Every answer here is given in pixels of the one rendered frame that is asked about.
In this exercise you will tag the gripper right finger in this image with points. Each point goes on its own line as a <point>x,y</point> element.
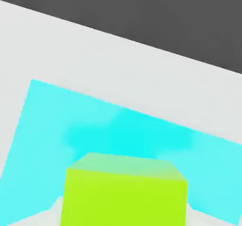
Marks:
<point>198,219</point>

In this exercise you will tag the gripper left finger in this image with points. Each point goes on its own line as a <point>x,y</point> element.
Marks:
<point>49,217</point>

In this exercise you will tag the small lime green cube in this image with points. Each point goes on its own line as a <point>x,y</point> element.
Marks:
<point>122,197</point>

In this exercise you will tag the large cyan box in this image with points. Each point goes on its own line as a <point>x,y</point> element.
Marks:
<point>132,135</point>

